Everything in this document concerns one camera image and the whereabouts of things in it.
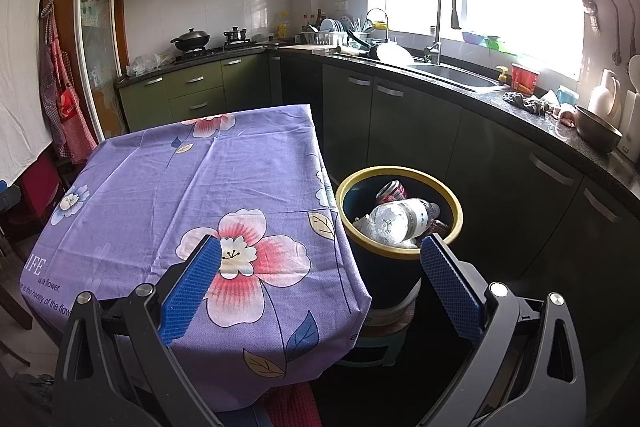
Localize black kitchen countertop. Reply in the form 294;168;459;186
116;42;640;202

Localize base cabinet with drawers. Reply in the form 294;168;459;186
117;52;271;132

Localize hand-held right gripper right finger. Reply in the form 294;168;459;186
417;233;587;427

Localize purple floral tablecloth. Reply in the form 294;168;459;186
20;103;373;413

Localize small red noodle cup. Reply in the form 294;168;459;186
510;63;541;96

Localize red checked apron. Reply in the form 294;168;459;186
40;0;98;164

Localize small stool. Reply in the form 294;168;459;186
345;297;418;368

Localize sliding glass door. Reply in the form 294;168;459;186
74;0;126;142

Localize steel sink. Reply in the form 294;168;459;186
407;62;501;90

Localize dark metal bowl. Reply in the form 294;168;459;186
574;105;624;154

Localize black wok with lid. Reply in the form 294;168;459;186
171;27;212;52

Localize black frying pan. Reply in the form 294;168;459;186
347;29;386;60

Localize clear plastic bags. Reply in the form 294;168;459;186
125;53;173;78

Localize crushed red can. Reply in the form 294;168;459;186
376;180;408;202

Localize white dish rack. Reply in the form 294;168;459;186
302;18;351;46

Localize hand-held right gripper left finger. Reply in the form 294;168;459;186
52;234;223;427

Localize wooden chair red cushion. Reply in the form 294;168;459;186
10;154;68;228

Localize gas stove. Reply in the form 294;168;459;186
172;44;266;62

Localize sink base cabinet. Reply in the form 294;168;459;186
270;52;640;308

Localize white hanging cloth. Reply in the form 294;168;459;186
0;0;55;188

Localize red woven mat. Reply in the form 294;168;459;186
267;382;323;427

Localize steel gooseneck faucet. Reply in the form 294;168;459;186
424;0;462;65

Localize clear plastic water bottle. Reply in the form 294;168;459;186
370;199;441;245

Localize white plate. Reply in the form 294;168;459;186
375;43;416;66

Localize white jug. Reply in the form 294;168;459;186
587;68;622;120

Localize dark rag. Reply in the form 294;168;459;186
501;91;557;115

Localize black yellow-rimmed trash bin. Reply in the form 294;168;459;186
335;166;463;310

